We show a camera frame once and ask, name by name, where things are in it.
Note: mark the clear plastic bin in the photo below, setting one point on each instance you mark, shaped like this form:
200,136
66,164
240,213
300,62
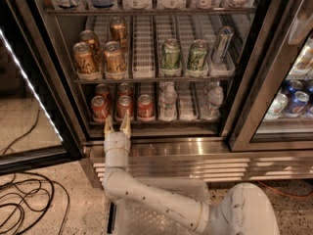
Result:
129,217

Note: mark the gold can front right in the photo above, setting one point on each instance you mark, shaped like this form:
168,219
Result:
114,56

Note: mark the clear water bottle right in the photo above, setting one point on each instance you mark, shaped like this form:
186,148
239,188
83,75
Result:
213,98

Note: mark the blue can behind door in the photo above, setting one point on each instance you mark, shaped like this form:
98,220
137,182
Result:
297,102

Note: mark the gold can front left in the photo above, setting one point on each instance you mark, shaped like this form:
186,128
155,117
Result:
84,58

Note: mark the green can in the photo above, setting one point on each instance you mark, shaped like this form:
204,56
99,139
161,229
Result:
170,54
197,54

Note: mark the open glass fridge door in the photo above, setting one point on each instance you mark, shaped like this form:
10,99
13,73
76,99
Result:
35,128

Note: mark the gold can back left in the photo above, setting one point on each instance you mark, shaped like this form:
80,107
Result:
90,37

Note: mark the gold can back right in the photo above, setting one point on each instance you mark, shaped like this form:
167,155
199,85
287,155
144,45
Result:
118,29

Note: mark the clear water bottle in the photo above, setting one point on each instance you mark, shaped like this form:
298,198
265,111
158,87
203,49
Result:
167,103
213,98

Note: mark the clear water bottle left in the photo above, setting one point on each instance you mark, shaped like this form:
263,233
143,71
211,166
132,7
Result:
167,103

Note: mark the red coke can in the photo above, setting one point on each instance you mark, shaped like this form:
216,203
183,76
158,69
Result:
101,107
145,106
103,90
125,89
124,107

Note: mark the green can left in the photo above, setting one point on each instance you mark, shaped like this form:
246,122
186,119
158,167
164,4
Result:
170,54

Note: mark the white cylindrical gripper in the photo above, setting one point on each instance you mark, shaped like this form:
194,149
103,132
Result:
116,141

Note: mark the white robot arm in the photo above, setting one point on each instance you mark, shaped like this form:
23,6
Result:
245,210

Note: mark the gold can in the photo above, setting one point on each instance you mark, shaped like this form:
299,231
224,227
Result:
90,37
118,29
84,58
114,56

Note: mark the slim silver can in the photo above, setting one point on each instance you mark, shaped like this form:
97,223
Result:
221,44

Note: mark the silver can behind door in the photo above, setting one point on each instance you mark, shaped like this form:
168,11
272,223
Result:
277,106

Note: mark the stainless steel fridge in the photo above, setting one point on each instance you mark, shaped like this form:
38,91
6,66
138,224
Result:
190,146

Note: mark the green can right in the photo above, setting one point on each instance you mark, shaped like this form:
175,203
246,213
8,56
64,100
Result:
197,54

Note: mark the closed right fridge door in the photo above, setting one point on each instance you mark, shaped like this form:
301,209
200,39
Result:
278,31

